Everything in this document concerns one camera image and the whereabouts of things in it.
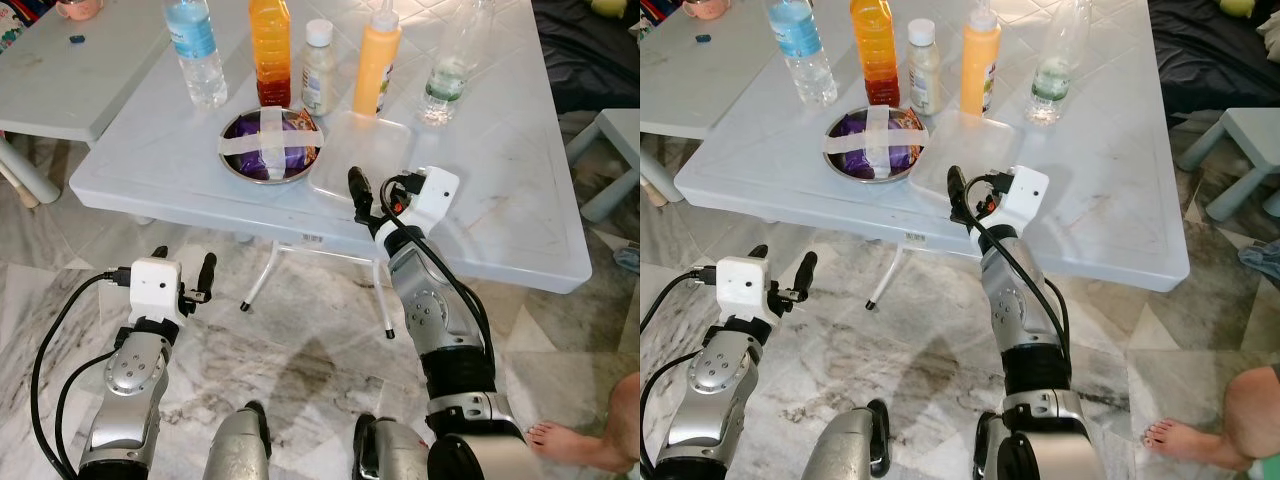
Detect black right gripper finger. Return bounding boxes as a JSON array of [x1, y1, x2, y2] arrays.
[[946, 164, 970, 219], [347, 166, 374, 219]]

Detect clear plastic food container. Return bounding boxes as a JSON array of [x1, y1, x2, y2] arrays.
[[307, 109, 417, 207], [912, 108, 1023, 201]]

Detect taped steel bowl purple packets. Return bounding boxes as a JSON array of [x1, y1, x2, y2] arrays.
[[217, 104, 327, 185], [822, 104, 930, 185]]

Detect small white cap bottle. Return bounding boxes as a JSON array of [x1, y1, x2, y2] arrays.
[[302, 18, 339, 117], [907, 18, 944, 115]]

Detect orange squeeze sauce bottle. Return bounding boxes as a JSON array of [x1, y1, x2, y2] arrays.
[[352, 0, 404, 117], [960, 0, 1004, 117]]

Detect clear green label bottle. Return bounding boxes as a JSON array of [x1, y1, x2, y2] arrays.
[[1027, 0, 1093, 127], [418, 0, 498, 127]]

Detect orange juice bottle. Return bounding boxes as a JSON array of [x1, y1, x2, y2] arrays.
[[850, 0, 902, 108], [248, 0, 294, 110]]

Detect grey robot left leg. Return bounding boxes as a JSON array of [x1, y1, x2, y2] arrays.
[[203, 400, 273, 480], [800, 398, 893, 480]]

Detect grey robot leg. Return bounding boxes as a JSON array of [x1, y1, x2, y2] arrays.
[[800, 398, 893, 480], [203, 400, 273, 480], [972, 410, 1013, 480], [350, 413, 433, 480]]

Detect light blue plastic table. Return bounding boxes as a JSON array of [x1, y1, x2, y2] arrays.
[[640, 0, 773, 206], [0, 0, 173, 209]]

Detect light blue plastic stool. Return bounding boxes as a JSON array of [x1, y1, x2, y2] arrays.
[[567, 107, 641, 224], [1175, 107, 1280, 223]]

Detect blue label water bottle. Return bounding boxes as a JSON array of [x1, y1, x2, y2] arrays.
[[163, 0, 230, 110], [768, 0, 840, 107]]

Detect grey robot right leg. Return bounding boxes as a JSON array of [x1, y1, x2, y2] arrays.
[[972, 410, 1013, 480], [350, 413, 433, 480]]

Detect black fabric sofa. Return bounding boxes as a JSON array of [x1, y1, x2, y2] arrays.
[[1148, 0, 1280, 117], [530, 0, 641, 114]]

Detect bare person foot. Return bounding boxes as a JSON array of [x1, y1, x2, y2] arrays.
[[1143, 363, 1280, 473], [524, 370, 641, 474]]

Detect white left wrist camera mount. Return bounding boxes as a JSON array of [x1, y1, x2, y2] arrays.
[[130, 258, 184, 323], [715, 256, 771, 321]]

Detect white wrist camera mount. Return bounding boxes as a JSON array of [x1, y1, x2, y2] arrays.
[[715, 256, 771, 321], [993, 164, 1052, 231], [130, 258, 184, 323], [398, 166, 462, 235]]

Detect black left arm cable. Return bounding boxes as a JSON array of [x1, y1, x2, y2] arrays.
[[55, 348, 126, 476], [640, 266, 719, 336], [640, 348, 713, 471], [30, 268, 133, 476]]

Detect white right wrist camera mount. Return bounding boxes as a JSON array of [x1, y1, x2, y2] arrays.
[[993, 164, 1052, 231], [398, 166, 462, 235]]

